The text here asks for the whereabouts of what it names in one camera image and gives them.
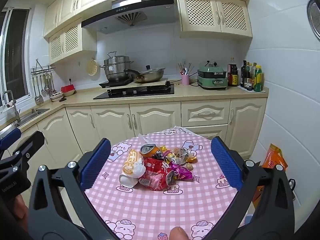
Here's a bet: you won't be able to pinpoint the brown food scraps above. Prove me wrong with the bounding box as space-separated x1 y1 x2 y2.
184 154 198 171

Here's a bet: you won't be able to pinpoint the bundle of chopsticks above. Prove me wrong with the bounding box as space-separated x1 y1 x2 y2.
177 62 194 76

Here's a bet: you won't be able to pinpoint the steel sink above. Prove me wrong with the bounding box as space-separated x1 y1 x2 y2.
15 108 50 127

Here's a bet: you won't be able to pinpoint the green bottle yellow cap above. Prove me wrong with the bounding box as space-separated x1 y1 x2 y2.
254 65 263 92

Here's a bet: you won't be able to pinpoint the black range hood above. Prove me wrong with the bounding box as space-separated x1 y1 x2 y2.
81 0 175 34

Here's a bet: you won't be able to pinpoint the green electric cooker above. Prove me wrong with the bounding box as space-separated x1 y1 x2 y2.
197 60 229 90

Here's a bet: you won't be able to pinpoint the steel steamer pot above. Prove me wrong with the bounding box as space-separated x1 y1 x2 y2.
100 51 134 82

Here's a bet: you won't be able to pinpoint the lattice door wall cabinet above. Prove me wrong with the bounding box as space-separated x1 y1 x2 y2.
177 0 253 39
49 22 97 65

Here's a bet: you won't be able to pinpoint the black gas stove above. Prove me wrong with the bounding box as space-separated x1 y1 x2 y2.
93 84 175 100

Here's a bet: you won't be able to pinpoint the small dish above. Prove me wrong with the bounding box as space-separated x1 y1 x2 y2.
49 92 66 102

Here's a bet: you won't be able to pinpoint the wok with glass lid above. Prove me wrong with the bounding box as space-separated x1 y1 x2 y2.
124 65 166 84

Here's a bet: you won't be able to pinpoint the pink checked tablecloth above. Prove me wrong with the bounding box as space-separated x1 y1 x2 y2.
84 127 250 240

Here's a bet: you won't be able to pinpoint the person's left hand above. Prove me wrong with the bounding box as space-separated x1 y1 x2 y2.
10 195 29 233

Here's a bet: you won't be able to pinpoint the wall utensil rack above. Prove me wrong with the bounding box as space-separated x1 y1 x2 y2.
30 59 56 76

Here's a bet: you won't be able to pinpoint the cream base cabinets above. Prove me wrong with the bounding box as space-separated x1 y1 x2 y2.
5 97 268 195

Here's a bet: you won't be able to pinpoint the red lidded bowl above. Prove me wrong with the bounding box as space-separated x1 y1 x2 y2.
61 85 76 97

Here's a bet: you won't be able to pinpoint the orange plastic bag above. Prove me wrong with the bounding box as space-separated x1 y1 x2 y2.
252 144 288 205

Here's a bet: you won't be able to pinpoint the steel faucet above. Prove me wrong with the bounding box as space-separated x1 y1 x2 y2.
2 90 21 123

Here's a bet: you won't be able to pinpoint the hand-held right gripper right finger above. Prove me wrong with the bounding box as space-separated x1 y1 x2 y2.
200 136 295 240

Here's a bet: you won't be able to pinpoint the person's right hand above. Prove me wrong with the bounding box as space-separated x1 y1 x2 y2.
169 226 188 240

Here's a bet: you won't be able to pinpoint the crushed orange drink can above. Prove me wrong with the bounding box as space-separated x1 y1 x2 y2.
139 144 164 161

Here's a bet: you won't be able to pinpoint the purple foil wrapper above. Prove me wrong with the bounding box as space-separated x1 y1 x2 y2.
170 162 194 182

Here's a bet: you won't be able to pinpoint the yellow oil bottle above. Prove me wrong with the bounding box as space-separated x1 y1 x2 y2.
251 62 258 90

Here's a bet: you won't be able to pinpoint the wooden board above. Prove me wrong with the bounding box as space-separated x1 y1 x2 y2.
107 78 169 89

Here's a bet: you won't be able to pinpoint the dark glass bottle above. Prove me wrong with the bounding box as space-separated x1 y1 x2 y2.
240 60 248 88
246 62 252 91

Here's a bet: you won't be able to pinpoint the window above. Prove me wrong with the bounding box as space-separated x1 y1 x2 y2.
0 6 33 108

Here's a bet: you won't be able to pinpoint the white cup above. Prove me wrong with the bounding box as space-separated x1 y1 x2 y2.
118 166 146 187

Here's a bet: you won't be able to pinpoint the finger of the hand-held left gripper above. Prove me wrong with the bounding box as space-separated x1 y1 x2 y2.
12 131 46 161
0 127 22 153

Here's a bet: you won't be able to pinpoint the round cream steamer tray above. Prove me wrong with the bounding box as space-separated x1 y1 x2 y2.
86 59 99 76

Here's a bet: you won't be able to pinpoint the silver foil wrapper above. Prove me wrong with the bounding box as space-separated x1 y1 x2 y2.
172 147 189 166

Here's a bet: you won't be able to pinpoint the round metal lid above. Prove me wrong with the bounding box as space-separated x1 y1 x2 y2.
307 0 320 41

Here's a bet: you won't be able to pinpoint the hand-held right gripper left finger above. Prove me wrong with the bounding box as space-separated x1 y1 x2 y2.
28 138 120 240

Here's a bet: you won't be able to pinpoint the row of hanging utensils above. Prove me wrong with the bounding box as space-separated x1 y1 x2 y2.
32 74 57 105

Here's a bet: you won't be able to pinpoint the clear plastic bag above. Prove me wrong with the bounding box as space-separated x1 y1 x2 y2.
137 133 157 147

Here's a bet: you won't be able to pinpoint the red snack packet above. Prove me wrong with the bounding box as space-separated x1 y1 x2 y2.
139 157 176 192

